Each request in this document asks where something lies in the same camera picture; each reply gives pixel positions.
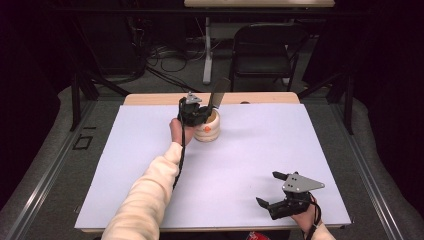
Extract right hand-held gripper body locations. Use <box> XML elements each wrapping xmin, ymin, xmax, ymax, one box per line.
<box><xmin>266</xmin><ymin>171</ymin><xmax>326</xmax><ymax>221</ymax></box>

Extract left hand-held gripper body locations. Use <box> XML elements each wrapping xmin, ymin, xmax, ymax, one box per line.
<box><xmin>177</xmin><ymin>91</ymin><xmax>209</xmax><ymax>128</ymax></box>

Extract cream ringed cup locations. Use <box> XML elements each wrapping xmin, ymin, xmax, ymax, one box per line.
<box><xmin>193</xmin><ymin>108</ymin><xmax>222</xmax><ymax>143</ymax></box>

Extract black comb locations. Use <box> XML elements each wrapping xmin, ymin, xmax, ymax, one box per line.
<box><xmin>207</xmin><ymin>77</ymin><xmax>232</xmax><ymax>110</ymax></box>

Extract person's right hand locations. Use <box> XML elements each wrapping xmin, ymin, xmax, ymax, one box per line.
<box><xmin>290</xmin><ymin>201</ymin><xmax>322</xmax><ymax>234</ymax></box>

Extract person's left hand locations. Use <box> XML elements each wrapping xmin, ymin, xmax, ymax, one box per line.
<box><xmin>168</xmin><ymin>117</ymin><xmax>198</xmax><ymax>147</ymax></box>

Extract white table sheet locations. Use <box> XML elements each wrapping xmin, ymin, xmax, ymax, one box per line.
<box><xmin>73</xmin><ymin>102</ymin><xmax>353</xmax><ymax>231</ymax></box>

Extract black chair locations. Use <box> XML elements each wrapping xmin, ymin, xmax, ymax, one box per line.
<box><xmin>229</xmin><ymin>22</ymin><xmax>311</xmax><ymax>93</ymax></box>

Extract black metal stand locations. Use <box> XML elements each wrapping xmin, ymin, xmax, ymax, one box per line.
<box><xmin>69</xmin><ymin>19</ymin><xmax>132</xmax><ymax>132</ymax></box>
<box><xmin>297</xmin><ymin>70</ymin><xmax>355</xmax><ymax>136</ymax></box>

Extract dark equipment box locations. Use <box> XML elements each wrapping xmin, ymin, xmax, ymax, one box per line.
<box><xmin>79</xmin><ymin>13</ymin><xmax>148</xmax><ymax>79</ymax></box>

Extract bundle of floor cables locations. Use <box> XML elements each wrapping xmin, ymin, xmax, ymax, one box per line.
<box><xmin>146</xmin><ymin>41</ymin><xmax>208</xmax><ymax>74</ymax></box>

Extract grey floor rail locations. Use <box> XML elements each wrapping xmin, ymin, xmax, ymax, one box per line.
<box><xmin>328</xmin><ymin>103</ymin><xmax>405</xmax><ymax>240</ymax></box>
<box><xmin>6</xmin><ymin>99</ymin><xmax>98</xmax><ymax>240</ymax></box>

